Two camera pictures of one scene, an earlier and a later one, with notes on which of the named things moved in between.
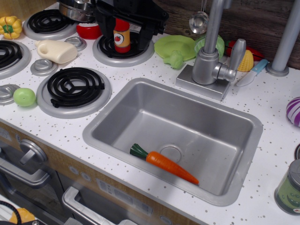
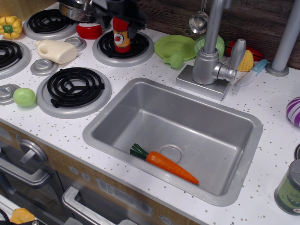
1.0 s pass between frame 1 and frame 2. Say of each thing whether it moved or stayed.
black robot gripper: moved
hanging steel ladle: stayed
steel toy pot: stayed
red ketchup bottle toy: stayed
